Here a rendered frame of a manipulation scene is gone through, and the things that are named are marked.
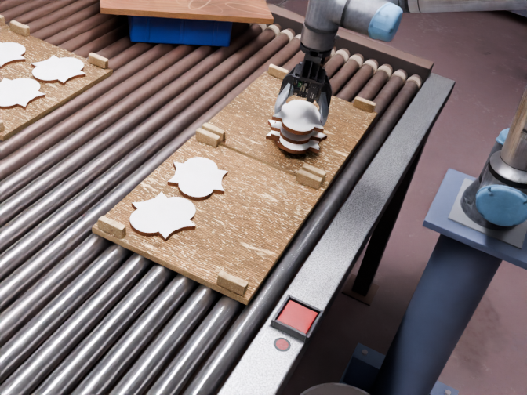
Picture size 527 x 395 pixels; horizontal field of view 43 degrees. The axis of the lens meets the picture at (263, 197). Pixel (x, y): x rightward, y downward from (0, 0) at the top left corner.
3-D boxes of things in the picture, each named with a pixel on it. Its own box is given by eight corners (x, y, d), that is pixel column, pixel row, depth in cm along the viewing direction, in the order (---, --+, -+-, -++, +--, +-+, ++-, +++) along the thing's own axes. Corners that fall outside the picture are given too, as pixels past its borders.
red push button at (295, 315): (317, 317, 125) (318, 313, 124) (304, 338, 121) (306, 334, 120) (288, 304, 127) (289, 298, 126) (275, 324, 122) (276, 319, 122)
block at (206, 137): (219, 145, 160) (221, 135, 159) (216, 148, 159) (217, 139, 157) (198, 135, 162) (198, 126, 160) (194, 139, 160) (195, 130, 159)
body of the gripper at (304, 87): (285, 99, 149) (296, 50, 141) (292, 81, 156) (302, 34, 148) (318, 106, 148) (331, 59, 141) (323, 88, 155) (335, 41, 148)
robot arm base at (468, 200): (526, 208, 170) (543, 179, 163) (507, 240, 160) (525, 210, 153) (472, 181, 175) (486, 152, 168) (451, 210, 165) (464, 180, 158)
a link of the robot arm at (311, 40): (306, 16, 146) (342, 24, 145) (302, 34, 148) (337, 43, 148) (301, 29, 140) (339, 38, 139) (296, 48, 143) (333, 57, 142)
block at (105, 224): (127, 235, 131) (128, 225, 130) (121, 240, 130) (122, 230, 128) (102, 223, 133) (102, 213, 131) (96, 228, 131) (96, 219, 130)
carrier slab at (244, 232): (324, 193, 155) (325, 188, 154) (247, 306, 124) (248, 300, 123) (193, 139, 163) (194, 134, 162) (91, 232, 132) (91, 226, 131)
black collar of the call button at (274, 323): (322, 317, 126) (324, 310, 125) (307, 343, 120) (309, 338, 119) (286, 299, 128) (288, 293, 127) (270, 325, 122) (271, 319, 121)
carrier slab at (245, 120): (376, 117, 186) (378, 112, 185) (325, 191, 155) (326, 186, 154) (264, 74, 194) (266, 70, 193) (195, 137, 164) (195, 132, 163)
